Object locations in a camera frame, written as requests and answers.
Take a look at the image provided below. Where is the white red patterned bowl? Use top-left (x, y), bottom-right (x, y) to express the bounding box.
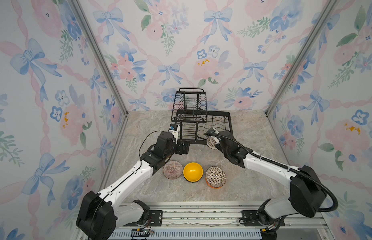
top-left (207, 136), bottom-right (220, 150)

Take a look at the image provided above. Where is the yellow bowl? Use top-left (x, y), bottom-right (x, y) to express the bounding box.
top-left (183, 162), bottom-right (204, 183)

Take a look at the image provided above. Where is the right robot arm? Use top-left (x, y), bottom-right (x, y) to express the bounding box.
top-left (207, 131), bottom-right (328, 227)

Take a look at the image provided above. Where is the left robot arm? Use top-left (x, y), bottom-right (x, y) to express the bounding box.
top-left (76, 130), bottom-right (183, 240)

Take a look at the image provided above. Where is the pink patterned bowl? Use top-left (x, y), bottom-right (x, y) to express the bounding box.
top-left (163, 161), bottom-right (183, 180)

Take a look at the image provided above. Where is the orange dotted patterned bowl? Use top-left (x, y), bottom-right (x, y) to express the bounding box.
top-left (205, 166), bottom-right (227, 189)

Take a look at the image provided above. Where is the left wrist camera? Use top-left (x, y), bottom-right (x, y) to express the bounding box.
top-left (168, 124), bottom-right (180, 143)

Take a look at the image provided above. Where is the black corrugated cable hose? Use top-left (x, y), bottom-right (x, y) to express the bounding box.
top-left (203, 131), bottom-right (339, 213)

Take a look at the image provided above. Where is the black wire dish rack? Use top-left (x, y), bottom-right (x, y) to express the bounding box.
top-left (171, 88), bottom-right (233, 145)

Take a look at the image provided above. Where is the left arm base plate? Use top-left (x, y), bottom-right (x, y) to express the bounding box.
top-left (126, 210), bottom-right (164, 228)

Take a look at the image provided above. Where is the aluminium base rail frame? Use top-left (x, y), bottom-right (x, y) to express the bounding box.
top-left (108, 201), bottom-right (334, 240)

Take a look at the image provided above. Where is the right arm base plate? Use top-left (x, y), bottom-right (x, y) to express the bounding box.
top-left (239, 210), bottom-right (285, 228)

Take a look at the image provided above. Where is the left aluminium corner post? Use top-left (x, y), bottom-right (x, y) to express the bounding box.
top-left (67, 0), bottom-right (128, 116)

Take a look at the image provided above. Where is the aluminium corner post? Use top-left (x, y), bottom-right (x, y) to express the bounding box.
top-left (265, 0), bottom-right (340, 116)
top-left (67, 0), bottom-right (128, 116)

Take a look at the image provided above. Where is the right aluminium corner post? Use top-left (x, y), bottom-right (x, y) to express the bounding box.
top-left (265, 0), bottom-right (340, 116)

